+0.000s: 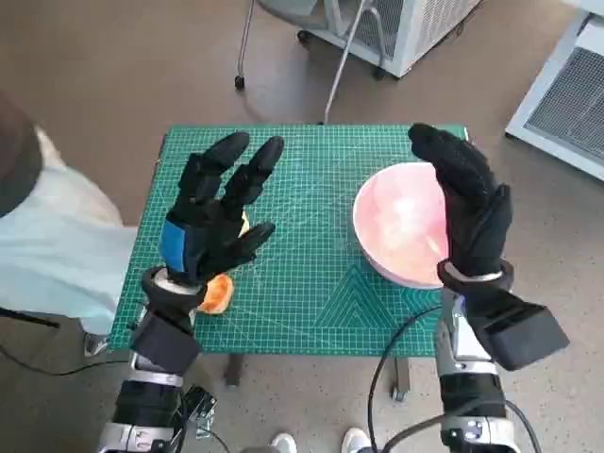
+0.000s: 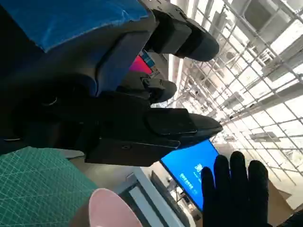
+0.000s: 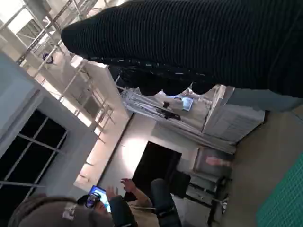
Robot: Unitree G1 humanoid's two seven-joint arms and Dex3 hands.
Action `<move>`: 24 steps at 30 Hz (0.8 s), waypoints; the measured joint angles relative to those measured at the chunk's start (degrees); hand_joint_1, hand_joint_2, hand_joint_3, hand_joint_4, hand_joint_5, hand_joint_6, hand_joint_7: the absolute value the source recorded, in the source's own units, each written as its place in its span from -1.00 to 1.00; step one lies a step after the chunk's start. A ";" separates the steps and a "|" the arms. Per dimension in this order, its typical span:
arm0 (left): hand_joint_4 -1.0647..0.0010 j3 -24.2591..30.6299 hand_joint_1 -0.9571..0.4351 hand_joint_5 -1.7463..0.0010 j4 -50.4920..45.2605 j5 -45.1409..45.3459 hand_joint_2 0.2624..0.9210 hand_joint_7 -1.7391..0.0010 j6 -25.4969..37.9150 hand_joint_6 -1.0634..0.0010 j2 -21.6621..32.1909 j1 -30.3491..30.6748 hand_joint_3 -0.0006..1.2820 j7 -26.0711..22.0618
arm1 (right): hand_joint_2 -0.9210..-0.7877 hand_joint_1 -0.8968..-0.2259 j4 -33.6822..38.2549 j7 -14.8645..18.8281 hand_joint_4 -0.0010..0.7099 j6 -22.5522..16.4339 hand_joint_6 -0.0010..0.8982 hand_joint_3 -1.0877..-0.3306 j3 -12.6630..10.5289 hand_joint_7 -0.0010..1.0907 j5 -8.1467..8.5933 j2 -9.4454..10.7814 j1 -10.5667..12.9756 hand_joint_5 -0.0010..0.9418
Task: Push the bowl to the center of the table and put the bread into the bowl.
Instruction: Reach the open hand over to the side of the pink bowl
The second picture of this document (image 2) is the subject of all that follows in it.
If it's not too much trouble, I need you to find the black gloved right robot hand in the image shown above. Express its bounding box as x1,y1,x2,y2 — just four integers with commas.
200,151,269,227

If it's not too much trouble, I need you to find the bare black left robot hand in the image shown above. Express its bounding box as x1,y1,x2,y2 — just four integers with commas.
0,0,223,167

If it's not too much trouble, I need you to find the pink bowl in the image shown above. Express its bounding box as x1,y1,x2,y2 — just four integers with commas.
88,188,143,227

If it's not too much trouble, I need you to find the brown cardboard box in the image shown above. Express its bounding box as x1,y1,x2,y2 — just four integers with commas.
267,179,303,227

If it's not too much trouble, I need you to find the monitor with blue screen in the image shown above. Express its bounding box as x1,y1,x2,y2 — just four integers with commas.
160,139,220,212

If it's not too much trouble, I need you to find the white desk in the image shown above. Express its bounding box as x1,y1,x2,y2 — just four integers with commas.
118,167,190,227

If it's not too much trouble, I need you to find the green cutting mat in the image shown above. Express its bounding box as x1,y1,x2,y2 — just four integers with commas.
0,146,99,227

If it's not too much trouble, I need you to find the pink wall poster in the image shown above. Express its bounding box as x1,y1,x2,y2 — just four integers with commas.
129,55,152,74

